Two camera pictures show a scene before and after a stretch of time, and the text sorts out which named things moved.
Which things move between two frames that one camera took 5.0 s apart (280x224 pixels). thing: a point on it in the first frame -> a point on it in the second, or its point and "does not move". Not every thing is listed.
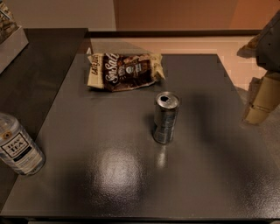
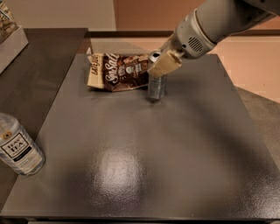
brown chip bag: [117, 71] does not move
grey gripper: [270, 45] -> [191, 37]
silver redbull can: [166, 105] -> [157, 84]
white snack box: [12, 37] does not move
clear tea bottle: [18, 148] does not move
